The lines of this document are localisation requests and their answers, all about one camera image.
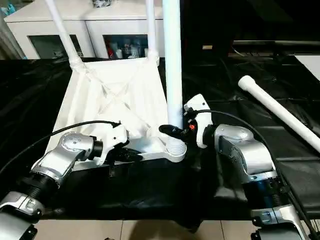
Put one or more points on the white cabinet with glass doors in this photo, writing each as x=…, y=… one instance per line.
x=75, y=12

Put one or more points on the black horizontal bar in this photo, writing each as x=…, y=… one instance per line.
x=275, y=43

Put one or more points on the small grey metal object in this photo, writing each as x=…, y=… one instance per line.
x=102, y=3

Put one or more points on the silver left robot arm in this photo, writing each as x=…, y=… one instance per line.
x=65, y=155

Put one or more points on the small red bottle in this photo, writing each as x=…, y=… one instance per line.
x=110, y=51

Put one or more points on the white and teal pole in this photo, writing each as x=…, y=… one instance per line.
x=7, y=9

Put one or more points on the white plastic table top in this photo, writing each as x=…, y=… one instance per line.
x=100, y=100

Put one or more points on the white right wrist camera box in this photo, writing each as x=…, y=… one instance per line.
x=202, y=112

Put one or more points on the grey curtain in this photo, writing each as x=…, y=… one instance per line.
x=4, y=45

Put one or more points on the white plastic table leg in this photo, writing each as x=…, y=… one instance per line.
x=151, y=30
x=280, y=110
x=172, y=60
x=62, y=30

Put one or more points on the black work mat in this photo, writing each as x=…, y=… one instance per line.
x=150, y=195

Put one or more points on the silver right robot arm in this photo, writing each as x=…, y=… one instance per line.
x=245, y=150

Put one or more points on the dark cabinet with yellow label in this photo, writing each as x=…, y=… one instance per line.
x=240, y=20

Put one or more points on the white flat board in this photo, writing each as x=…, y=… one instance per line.
x=311, y=65

